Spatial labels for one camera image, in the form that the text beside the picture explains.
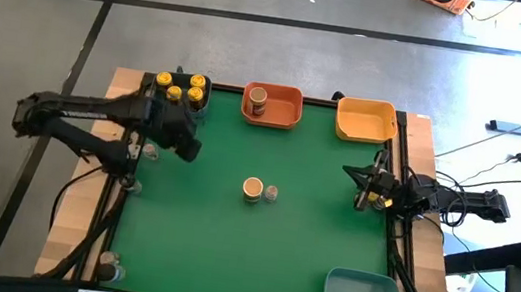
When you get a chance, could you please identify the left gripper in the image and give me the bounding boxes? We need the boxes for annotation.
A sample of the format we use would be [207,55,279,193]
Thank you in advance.
[137,95,209,165]

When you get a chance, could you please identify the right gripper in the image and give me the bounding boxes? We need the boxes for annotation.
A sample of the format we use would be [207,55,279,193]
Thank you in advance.
[336,143,401,216]

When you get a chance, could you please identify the small glass jar cork stopper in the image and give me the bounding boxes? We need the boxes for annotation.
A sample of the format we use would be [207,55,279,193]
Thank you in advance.
[140,142,162,162]
[262,183,281,206]
[98,248,124,269]

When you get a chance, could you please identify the clear spice jar black cap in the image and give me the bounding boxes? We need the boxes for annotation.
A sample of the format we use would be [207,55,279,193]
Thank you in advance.
[120,173,145,197]
[93,260,128,286]

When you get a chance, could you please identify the tall spice jar tan lid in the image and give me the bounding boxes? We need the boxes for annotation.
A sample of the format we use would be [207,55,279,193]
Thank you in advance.
[244,84,270,119]
[239,174,267,206]

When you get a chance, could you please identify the dark blue plastic bin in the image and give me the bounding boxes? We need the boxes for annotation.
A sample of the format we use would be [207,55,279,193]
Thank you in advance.
[147,67,215,122]

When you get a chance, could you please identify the yellow plastic bin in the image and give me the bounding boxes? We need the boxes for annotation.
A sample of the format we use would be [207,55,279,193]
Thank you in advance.
[331,94,403,149]

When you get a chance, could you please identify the green table mat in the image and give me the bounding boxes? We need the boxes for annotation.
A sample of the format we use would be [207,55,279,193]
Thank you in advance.
[98,72,411,292]

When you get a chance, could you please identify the orange plastic bin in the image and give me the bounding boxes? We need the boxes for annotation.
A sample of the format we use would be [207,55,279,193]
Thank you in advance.
[237,78,308,133]

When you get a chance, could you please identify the black table frame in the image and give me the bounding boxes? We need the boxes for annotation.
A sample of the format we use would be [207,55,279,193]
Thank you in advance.
[87,67,448,292]

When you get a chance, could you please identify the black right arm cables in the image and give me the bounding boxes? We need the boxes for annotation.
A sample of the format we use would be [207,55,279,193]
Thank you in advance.
[424,169,473,230]

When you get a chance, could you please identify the black cable bundle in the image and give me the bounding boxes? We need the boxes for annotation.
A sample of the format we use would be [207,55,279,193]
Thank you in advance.
[39,157,133,290]
[381,218,463,292]

